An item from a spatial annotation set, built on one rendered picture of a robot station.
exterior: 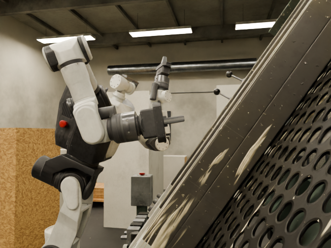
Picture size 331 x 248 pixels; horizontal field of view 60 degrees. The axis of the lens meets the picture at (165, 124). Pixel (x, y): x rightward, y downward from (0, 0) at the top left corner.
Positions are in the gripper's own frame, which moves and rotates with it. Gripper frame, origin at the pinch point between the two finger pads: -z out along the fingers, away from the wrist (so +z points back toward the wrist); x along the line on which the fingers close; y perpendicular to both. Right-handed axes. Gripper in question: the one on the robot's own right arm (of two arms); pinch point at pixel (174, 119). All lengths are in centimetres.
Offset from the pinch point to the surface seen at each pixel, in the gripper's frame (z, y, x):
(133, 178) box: 30, 91, -27
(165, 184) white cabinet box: 39, 546, -109
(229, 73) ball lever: -34, 75, 25
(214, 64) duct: -147, 785, 187
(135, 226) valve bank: 25, 49, -43
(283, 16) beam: -67, 71, 50
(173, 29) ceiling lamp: -32, 602, 248
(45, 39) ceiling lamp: 307, 660, 300
